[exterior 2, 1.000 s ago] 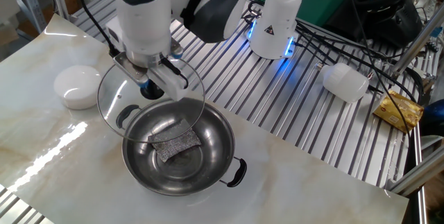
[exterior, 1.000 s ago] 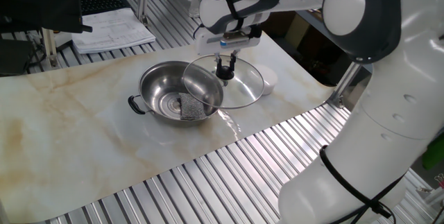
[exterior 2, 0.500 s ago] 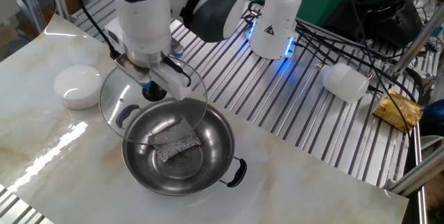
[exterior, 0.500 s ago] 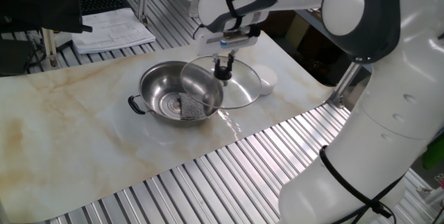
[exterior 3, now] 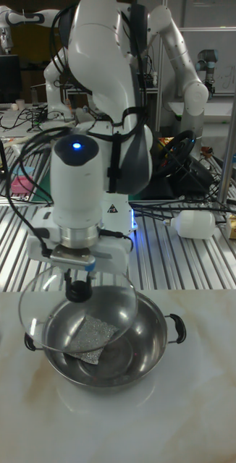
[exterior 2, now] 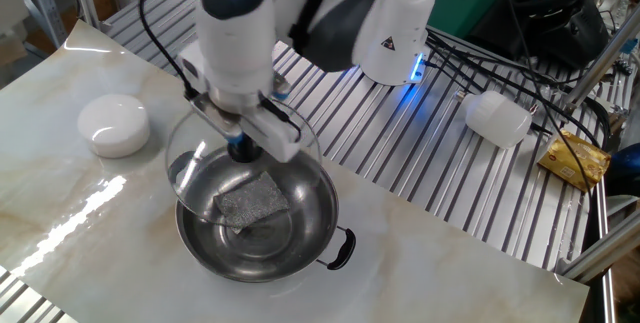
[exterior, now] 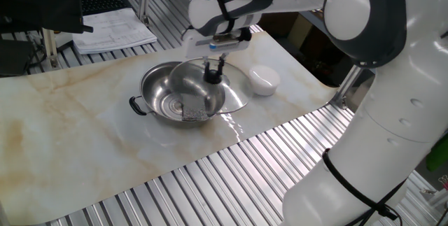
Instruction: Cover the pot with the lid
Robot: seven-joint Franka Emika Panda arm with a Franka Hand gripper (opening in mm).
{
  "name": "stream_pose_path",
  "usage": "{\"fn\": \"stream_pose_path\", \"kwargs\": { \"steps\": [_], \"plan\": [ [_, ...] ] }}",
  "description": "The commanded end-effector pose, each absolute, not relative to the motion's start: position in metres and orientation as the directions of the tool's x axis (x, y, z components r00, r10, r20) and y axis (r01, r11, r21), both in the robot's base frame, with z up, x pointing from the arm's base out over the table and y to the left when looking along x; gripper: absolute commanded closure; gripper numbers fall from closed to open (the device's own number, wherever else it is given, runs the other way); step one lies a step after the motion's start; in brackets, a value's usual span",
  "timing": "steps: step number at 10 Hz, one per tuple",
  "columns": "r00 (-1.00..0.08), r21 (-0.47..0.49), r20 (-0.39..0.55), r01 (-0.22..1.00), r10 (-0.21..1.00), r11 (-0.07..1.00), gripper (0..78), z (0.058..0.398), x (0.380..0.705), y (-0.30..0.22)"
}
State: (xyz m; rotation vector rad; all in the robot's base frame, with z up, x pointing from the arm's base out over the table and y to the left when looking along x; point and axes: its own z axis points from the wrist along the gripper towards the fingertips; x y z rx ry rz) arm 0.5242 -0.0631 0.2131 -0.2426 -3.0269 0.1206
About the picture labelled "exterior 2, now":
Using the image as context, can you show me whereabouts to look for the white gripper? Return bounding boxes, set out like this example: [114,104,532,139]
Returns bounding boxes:
[177,54,304,164]

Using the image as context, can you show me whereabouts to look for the glass lid black knob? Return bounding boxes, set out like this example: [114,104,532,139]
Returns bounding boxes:
[164,97,322,228]

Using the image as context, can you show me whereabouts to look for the grey scouring sponge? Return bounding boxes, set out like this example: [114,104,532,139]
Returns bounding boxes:
[213,170,291,235]

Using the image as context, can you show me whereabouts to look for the marble pattern table mat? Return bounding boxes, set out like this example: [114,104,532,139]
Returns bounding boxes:
[0,19,591,323]

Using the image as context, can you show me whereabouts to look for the grey metal shelf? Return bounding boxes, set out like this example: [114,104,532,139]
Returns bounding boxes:
[18,0,69,47]

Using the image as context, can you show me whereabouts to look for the gold foil packet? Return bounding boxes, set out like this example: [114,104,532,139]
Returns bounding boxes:
[537,129,612,193]

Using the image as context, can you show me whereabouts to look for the black steering wheel controller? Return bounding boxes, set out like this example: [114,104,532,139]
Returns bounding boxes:
[467,0,610,70]

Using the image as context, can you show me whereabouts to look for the dark blue round object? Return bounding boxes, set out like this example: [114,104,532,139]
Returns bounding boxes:
[604,142,640,197]

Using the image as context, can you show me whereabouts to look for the stainless steel pot black handles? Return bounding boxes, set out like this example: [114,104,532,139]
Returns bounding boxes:
[174,145,357,284]

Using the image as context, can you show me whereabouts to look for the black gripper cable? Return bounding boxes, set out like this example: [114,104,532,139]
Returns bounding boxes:
[138,0,201,100]

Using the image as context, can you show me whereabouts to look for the black cable bundle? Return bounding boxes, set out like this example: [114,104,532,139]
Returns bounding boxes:
[424,27,614,147]

